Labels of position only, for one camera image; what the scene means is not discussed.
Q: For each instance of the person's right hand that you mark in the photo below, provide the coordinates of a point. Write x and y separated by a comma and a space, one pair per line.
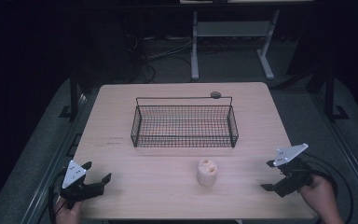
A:
318, 193

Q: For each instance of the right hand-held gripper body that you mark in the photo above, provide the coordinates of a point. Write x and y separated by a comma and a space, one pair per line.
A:
293, 175

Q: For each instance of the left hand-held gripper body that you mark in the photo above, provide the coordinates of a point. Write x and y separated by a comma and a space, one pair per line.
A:
73, 174

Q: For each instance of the black metal post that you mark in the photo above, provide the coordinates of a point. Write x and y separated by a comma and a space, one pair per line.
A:
73, 96
329, 96

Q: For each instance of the white metal stand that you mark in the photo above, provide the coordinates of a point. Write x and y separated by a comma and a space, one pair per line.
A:
230, 28

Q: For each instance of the person's left hand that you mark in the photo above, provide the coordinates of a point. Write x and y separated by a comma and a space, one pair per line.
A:
69, 214

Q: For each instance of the small grey round disc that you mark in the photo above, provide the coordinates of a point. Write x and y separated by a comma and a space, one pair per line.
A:
215, 95

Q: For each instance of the aluminium rail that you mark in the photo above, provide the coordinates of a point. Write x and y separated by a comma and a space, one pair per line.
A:
52, 165
348, 152

